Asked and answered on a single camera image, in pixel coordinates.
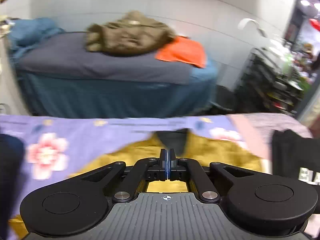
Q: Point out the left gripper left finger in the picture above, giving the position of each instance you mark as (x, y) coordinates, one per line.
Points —
(137, 179)

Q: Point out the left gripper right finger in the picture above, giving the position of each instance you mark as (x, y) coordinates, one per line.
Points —
(194, 175)

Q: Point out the gold satin jacket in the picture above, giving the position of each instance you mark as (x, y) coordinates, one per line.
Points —
(48, 156)

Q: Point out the pink dotted blanket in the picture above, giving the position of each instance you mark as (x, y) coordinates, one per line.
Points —
(257, 130)

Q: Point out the purple floral bed sheet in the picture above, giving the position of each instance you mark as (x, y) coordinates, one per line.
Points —
(90, 137)

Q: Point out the black folded garment right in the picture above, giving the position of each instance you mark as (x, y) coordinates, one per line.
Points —
(295, 165)

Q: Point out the orange cloth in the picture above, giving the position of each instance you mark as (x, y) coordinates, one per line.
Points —
(183, 50)

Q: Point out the olive brown garment pile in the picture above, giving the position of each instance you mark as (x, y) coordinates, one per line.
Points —
(133, 34)

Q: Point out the black knit garment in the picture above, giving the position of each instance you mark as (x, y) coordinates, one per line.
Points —
(12, 155)

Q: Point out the black wire rack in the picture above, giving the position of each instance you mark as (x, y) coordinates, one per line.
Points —
(262, 88)

